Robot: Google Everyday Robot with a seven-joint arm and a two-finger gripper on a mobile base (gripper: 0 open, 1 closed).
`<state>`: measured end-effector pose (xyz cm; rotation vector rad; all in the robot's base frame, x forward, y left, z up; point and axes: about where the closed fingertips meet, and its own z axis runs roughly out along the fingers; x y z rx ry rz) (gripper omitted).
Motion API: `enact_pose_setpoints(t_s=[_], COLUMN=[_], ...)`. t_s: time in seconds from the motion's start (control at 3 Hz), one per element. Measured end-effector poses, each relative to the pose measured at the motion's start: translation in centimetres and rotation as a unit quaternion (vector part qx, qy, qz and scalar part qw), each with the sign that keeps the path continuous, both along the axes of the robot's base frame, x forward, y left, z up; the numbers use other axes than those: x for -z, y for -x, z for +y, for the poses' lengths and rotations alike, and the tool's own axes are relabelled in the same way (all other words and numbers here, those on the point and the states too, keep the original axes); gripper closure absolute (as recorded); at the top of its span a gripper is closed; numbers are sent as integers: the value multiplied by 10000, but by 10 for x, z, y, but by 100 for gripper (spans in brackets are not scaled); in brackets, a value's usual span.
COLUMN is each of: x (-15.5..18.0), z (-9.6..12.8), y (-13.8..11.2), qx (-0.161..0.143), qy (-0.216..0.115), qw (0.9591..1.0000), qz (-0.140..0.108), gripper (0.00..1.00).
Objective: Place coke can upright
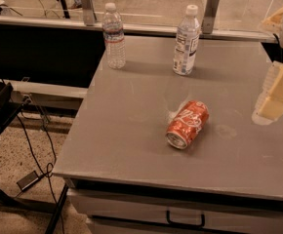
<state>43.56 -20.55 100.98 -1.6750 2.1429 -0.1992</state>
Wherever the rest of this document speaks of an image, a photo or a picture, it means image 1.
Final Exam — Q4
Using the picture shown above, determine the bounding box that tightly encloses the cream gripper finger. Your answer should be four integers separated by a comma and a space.
261, 7, 283, 33
257, 61, 283, 121

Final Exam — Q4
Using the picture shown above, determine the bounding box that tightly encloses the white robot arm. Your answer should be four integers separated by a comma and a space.
252, 7, 283, 125

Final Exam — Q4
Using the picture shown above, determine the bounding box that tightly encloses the water bottle white label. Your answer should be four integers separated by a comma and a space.
173, 5, 200, 76

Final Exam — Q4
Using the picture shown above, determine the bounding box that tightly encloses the clear water bottle red label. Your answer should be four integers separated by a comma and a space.
102, 3, 126, 69

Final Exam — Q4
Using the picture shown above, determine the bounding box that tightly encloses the grey cabinet drawer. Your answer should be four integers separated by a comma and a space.
67, 189, 283, 234

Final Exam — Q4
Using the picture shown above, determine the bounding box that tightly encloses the black tripod pole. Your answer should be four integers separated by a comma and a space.
60, 0, 70, 19

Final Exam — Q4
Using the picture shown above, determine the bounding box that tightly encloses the black power adapter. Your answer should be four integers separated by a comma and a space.
17, 171, 39, 191

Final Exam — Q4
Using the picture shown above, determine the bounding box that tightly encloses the black drawer handle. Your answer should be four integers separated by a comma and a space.
166, 211, 206, 229

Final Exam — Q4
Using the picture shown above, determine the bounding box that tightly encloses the left metal bracket post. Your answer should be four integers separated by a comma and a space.
81, 0, 96, 26

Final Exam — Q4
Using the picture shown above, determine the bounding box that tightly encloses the black cable on floor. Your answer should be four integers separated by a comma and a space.
16, 95, 66, 234

